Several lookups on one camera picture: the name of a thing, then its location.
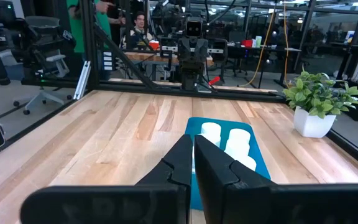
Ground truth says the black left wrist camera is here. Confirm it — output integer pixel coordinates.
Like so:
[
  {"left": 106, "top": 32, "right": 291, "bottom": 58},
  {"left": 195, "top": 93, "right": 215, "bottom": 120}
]
[{"left": 185, "top": 17, "right": 204, "bottom": 39}]

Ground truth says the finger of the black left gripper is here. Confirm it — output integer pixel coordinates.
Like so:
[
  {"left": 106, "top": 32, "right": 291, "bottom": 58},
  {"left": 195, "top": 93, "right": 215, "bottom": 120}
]
[
  {"left": 193, "top": 37, "right": 210, "bottom": 65},
  {"left": 177, "top": 37, "right": 194, "bottom": 65}
]

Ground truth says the white pill bottle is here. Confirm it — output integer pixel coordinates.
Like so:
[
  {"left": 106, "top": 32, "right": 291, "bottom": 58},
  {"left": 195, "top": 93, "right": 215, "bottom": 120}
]
[
  {"left": 199, "top": 121, "right": 223, "bottom": 147},
  {"left": 225, "top": 149, "right": 257, "bottom": 172},
  {"left": 227, "top": 128, "right": 252, "bottom": 155}
]

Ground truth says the wooden workbench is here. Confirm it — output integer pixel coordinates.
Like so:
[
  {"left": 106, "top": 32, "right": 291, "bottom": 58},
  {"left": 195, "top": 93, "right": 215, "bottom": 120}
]
[{"left": 124, "top": 51, "right": 214, "bottom": 82}]

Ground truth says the silver aluminium profile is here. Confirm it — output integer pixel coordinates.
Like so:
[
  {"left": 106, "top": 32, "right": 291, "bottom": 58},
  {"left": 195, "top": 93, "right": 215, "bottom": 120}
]
[{"left": 73, "top": 60, "right": 92, "bottom": 100}]

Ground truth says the blue plastic basket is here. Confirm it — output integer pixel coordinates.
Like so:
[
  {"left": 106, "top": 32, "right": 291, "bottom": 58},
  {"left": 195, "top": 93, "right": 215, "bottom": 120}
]
[{"left": 184, "top": 116, "right": 272, "bottom": 211}]

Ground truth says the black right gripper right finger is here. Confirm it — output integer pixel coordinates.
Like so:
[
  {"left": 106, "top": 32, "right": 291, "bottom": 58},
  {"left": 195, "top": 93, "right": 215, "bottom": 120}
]
[{"left": 193, "top": 134, "right": 358, "bottom": 224}]

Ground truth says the yellow hanging cable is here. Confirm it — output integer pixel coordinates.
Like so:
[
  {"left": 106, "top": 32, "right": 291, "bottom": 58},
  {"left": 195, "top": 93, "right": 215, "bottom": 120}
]
[
  {"left": 283, "top": 0, "right": 290, "bottom": 86},
  {"left": 237, "top": 0, "right": 278, "bottom": 88}
]

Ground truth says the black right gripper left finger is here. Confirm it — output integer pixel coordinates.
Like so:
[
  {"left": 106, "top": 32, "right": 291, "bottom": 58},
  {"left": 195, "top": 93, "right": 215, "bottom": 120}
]
[{"left": 19, "top": 134, "right": 194, "bottom": 224}]

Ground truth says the person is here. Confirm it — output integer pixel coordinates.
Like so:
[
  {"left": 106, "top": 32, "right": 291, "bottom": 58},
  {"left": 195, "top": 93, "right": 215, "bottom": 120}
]
[
  {"left": 123, "top": 11, "right": 155, "bottom": 50},
  {"left": 66, "top": 0, "right": 126, "bottom": 54}
]

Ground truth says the grey office chair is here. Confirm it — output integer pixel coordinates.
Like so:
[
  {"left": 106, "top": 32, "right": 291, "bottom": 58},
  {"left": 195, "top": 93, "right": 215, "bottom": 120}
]
[{"left": 12, "top": 15, "right": 75, "bottom": 116}]

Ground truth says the green potted plant white pot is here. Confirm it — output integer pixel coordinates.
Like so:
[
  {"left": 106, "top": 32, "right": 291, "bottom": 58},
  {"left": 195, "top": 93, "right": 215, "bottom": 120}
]
[{"left": 283, "top": 70, "right": 358, "bottom": 139}]

